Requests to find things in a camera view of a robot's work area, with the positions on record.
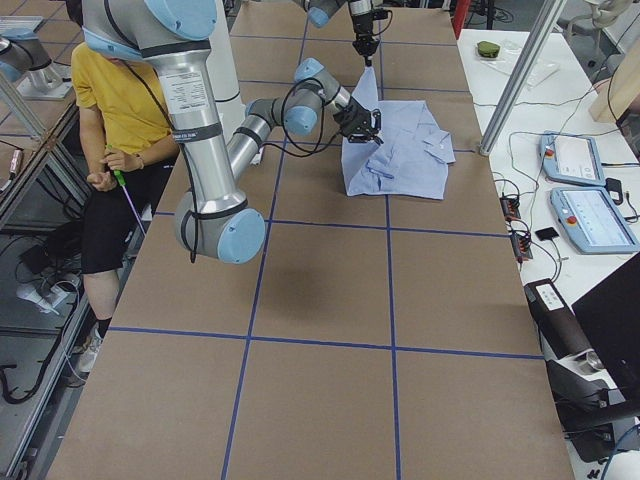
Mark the lower blue teach pendant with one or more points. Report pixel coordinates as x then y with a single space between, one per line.
592 221

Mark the small black pad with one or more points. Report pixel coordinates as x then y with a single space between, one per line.
545 234

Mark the person in yellow shirt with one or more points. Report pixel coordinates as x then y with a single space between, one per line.
122 125

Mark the green cloth pouch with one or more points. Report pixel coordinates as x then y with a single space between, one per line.
487 49

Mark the light blue striped shirt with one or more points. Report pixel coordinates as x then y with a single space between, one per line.
413 159

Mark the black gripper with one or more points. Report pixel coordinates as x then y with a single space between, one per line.
361 25
350 117

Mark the black monitor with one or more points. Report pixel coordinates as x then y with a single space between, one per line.
608 315

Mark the aluminium frame post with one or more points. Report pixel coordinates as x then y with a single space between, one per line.
542 27

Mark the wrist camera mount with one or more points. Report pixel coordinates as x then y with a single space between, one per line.
379 14

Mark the blue teach pendant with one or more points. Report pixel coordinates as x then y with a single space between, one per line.
592 221
571 159

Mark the upper blue teach pendant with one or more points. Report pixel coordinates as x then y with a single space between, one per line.
571 159

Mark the brown paper table mat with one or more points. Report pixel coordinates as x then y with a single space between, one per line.
373 338

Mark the green handled tool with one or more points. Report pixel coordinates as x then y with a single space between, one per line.
137 212

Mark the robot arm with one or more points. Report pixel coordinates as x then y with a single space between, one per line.
213 218
320 12

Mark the black electronics box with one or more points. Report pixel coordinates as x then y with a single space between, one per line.
555 319

